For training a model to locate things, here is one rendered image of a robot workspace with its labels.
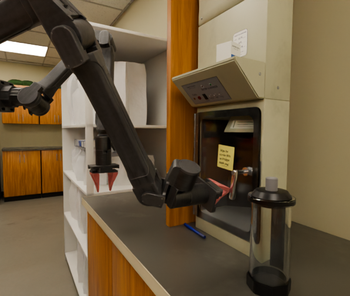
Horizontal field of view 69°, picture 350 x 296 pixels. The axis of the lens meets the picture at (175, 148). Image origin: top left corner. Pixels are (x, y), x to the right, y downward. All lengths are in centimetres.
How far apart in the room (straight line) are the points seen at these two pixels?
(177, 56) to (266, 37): 38
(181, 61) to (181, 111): 20
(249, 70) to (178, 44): 41
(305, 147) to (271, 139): 43
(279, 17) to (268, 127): 31
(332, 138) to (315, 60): 32
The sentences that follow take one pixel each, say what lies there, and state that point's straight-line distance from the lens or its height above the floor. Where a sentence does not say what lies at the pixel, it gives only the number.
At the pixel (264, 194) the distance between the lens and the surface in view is 63.
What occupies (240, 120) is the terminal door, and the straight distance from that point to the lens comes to 81.
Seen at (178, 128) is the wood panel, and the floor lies 133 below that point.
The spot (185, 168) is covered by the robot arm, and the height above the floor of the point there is 123.
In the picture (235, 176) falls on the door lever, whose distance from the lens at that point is 76.
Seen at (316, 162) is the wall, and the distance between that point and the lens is 118.
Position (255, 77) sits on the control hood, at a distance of 75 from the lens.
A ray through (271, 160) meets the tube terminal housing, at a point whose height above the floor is 124.
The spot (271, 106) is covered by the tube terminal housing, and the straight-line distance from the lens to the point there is 79.
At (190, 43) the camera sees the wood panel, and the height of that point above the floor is 166.
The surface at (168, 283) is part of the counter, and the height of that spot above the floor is 94.
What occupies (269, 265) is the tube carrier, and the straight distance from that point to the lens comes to 67.
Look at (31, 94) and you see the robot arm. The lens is 112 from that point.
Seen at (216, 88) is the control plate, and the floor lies 145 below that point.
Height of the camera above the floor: 132
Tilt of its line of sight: 4 degrees down
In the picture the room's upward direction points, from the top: straight up
